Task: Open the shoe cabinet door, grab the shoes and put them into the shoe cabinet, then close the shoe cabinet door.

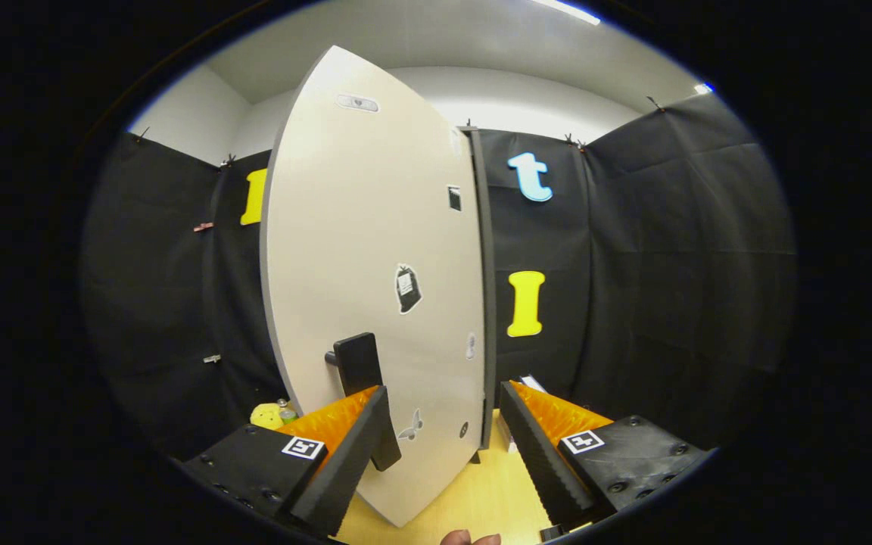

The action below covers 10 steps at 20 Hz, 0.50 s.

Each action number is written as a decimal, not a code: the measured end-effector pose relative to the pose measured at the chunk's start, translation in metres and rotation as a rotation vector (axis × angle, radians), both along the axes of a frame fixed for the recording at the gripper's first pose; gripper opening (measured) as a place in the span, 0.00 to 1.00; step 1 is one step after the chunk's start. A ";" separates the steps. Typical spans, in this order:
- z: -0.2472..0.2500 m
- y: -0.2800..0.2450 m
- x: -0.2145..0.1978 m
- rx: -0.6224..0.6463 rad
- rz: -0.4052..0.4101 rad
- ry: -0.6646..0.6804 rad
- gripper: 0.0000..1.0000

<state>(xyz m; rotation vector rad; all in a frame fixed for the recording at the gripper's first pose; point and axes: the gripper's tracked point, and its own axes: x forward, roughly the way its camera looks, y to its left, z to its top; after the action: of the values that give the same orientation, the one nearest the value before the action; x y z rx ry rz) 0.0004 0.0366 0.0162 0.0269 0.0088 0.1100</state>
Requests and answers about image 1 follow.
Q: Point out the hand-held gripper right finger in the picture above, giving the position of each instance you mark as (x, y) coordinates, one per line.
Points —
(538, 458)

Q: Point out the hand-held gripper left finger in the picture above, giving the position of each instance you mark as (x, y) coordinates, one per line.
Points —
(337, 469)

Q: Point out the grey shoe cabinet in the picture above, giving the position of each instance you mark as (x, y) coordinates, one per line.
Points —
(487, 265)

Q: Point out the beige shoe cabinet door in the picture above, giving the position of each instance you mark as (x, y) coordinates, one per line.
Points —
(360, 227)

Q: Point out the lilac spine book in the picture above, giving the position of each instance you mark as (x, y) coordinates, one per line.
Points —
(533, 383)

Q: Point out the green bottle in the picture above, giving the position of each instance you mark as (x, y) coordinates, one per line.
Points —
(287, 413)

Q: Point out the yellow plush toy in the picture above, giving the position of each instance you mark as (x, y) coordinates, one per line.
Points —
(264, 416)

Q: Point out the black backdrop cloth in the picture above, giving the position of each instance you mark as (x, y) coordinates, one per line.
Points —
(671, 265)

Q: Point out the small ceiling light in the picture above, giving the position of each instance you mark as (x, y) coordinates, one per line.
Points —
(703, 88)

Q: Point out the long ceiling light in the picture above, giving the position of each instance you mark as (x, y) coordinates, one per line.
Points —
(568, 10)

